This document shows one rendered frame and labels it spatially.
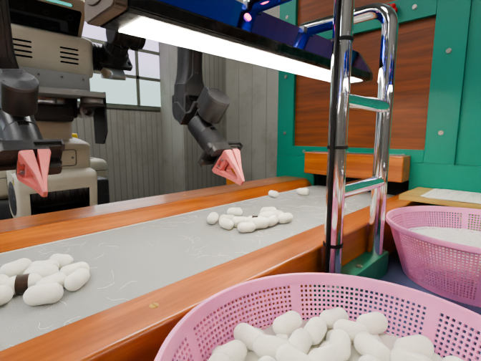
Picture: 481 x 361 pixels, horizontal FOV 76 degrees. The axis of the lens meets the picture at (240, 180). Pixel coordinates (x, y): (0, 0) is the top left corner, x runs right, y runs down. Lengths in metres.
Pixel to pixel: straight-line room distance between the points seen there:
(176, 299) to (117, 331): 0.06
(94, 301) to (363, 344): 0.27
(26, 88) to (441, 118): 0.91
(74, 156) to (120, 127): 2.65
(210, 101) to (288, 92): 0.49
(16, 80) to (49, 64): 0.47
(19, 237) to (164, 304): 0.35
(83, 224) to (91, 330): 0.36
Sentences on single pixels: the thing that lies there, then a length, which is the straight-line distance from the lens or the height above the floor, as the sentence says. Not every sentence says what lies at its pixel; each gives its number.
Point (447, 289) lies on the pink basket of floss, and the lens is 0.57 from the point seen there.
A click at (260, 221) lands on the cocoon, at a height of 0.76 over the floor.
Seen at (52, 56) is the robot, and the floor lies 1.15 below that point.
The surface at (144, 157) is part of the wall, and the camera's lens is 3.89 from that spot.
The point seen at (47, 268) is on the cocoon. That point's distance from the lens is 0.44.
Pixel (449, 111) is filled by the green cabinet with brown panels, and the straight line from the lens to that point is 0.94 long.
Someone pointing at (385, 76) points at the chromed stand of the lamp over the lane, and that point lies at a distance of 0.55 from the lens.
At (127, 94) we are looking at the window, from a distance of 3.81.
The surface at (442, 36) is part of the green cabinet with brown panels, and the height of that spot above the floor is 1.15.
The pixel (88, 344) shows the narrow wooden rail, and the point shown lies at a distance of 0.28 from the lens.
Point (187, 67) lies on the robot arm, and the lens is 0.80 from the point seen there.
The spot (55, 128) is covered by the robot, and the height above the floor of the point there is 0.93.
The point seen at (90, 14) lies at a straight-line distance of 0.42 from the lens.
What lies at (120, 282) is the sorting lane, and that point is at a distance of 0.42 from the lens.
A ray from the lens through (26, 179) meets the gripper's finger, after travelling 0.65.
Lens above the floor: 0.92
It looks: 9 degrees down
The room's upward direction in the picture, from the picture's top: straight up
